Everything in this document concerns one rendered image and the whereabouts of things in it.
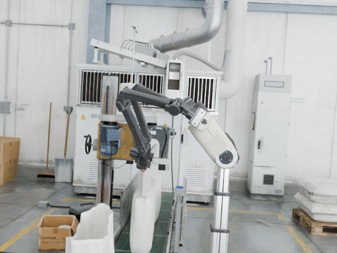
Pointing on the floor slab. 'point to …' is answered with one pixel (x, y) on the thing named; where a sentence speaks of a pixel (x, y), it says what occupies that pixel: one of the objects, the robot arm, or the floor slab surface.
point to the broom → (47, 157)
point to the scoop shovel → (65, 166)
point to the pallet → (314, 226)
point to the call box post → (177, 224)
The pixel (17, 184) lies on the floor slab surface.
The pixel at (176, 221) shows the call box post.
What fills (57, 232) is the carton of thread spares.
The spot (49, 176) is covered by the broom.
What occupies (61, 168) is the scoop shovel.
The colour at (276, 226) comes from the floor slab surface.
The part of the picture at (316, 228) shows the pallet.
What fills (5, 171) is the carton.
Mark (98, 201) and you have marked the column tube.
